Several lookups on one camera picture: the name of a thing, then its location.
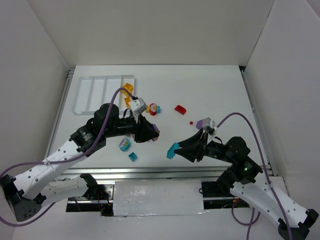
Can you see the yellow red blue lego cluster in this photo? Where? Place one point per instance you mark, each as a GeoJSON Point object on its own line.
{"type": "Point", "coordinates": [153, 109]}

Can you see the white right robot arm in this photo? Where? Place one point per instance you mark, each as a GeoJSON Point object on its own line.
{"type": "Point", "coordinates": [246, 180]}

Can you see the yellow round printed lego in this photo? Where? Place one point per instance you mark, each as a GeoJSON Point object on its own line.
{"type": "Point", "coordinates": [125, 93]}

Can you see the white divided sorting tray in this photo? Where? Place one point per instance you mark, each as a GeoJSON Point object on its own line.
{"type": "Point", "coordinates": [94, 91]}

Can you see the red sloped lego brick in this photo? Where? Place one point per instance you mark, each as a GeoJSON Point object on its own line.
{"type": "Point", "coordinates": [180, 109]}

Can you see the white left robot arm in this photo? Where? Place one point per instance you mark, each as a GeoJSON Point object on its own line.
{"type": "Point", "coordinates": [28, 192]}

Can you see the aluminium front rail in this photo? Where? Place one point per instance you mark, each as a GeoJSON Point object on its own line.
{"type": "Point", "coordinates": [149, 173]}

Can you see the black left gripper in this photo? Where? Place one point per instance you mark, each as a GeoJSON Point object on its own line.
{"type": "Point", "coordinates": [137, 129]}

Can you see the yellow lego brick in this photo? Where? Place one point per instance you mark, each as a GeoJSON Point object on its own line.
{"type": "Point", "coordinates": [127, 101]}
{"type": "Point", "coordinates": [129, 86]}

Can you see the purple rounded lego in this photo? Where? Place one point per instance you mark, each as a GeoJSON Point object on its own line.
{"type": "Point", "coordinates": [199, 124]}

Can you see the yellow lego brick in tray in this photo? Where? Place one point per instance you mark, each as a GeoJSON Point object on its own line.
{"type": "Point", "coordinates": [127, 101]}

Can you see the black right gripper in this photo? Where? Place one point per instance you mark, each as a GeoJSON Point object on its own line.
{"type": "Point", "coordinates": [200, 149]}

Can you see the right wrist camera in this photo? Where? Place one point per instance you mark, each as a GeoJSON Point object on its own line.
{"type": "Point", "coordinates": [209, 126]}

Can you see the teal lego brick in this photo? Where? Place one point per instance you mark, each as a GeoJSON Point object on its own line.
{"type": "Point", "coordinates": [171, 152]}

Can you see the small teal square lego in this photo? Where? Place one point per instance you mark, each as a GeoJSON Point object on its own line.
{"type": "Point", "coordinates": [133, 157]}

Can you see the teal round printed lego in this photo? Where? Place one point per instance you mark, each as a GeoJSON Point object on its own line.
{"type": "Point", "coordinates": [124, 145]}

